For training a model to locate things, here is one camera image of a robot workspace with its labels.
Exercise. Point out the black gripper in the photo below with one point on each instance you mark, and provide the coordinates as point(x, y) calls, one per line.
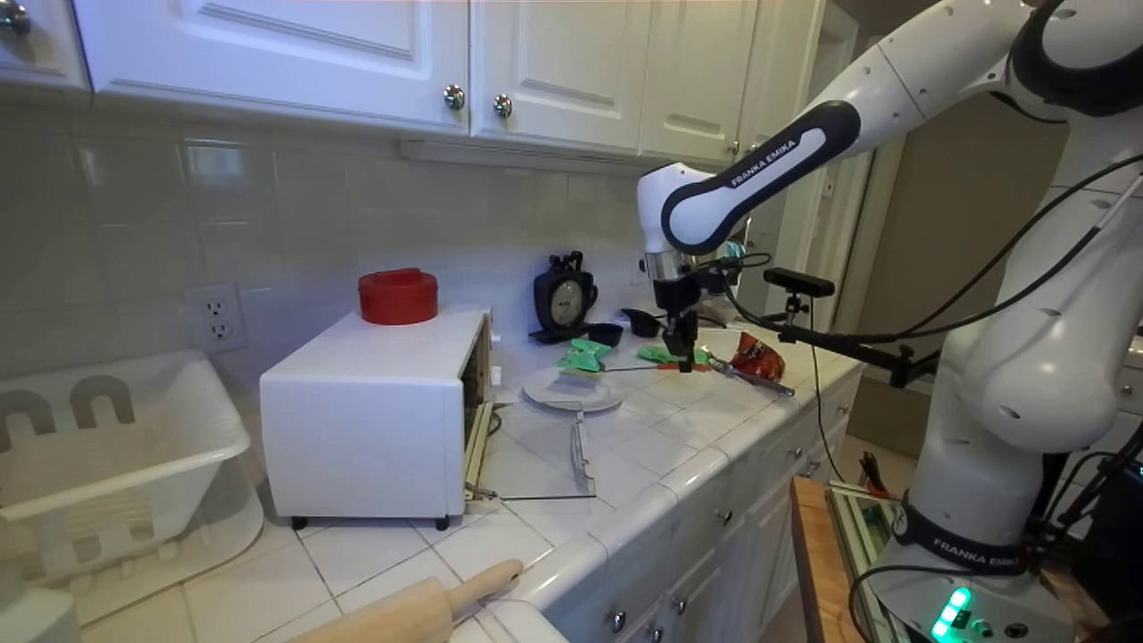
point(677, 292)

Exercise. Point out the green object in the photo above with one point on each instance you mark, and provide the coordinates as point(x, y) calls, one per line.
point(583, 356)

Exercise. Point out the orange-handled metal spatula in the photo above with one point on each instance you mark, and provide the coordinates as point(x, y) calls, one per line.
point(627, 367)

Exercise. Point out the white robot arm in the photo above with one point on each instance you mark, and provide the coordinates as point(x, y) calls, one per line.
point(1033, 377)

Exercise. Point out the white round plate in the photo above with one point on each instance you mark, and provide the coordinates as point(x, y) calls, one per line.
point(577, 395)

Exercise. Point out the glass oven door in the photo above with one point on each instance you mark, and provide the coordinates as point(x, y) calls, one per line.
point(528, 460)

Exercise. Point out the white toaster oven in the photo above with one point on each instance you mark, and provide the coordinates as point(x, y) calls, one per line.
point(373, 421)

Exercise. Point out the green flat packet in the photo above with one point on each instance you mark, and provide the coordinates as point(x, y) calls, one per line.
point(655, 356)

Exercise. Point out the red snack bag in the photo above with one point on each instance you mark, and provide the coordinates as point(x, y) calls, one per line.
point(759, 362)

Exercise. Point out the black small measuring cup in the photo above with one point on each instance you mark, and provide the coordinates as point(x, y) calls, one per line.
point(605, 334)

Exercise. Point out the black table clock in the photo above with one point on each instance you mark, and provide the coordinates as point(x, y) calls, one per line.
point(561, 297)

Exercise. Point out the white upper cabinets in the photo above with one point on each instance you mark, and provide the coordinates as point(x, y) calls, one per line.
point(687, 81)

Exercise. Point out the white lower cabinet drawers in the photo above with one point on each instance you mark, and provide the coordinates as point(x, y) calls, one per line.
point(718, 560)

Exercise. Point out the red cylindrical container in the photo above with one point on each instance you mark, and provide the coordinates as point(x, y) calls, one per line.
point(398, 297)

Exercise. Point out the wooden rolling pin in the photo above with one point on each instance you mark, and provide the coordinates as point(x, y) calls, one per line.
point(423, 614)

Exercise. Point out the white dish rack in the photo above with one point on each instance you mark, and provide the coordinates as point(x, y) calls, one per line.
point(110, 461)

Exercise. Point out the white wall outlet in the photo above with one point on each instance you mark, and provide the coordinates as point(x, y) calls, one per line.
point(218, 321)

